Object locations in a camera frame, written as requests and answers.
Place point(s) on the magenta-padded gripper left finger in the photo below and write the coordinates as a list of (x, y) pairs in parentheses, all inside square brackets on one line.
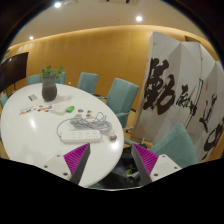
[(76, 160)]

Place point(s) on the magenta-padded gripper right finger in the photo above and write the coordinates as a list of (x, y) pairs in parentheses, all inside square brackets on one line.
[(146, 160)]

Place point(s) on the white power strip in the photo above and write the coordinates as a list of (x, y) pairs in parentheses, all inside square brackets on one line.
[(81, 136)]

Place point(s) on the round colourful badge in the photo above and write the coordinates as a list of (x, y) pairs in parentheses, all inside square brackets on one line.
[(89, 111), (78, 115), (80, 110), (88, 116)]

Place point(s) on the flat white box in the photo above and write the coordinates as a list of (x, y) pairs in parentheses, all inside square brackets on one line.
[(59, 109)]

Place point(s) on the row of colourful stickers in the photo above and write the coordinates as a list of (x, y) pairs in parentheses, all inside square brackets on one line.
[(40, 108)]

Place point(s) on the group of teal office chairs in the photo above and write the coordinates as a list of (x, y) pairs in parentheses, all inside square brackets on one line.
[(123, 96)]

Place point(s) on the potted plant in dark vase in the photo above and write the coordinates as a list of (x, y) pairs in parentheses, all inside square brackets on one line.
[(49, 91)]

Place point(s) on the small grey card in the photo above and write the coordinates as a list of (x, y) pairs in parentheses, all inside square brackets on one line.
[(33, 97)]

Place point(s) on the folding screen with black calligraphy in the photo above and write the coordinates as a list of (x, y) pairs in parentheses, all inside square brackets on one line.
[(173, 66)]

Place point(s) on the black wall screen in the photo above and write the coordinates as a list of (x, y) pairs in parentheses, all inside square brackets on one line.
[(13, 70)]

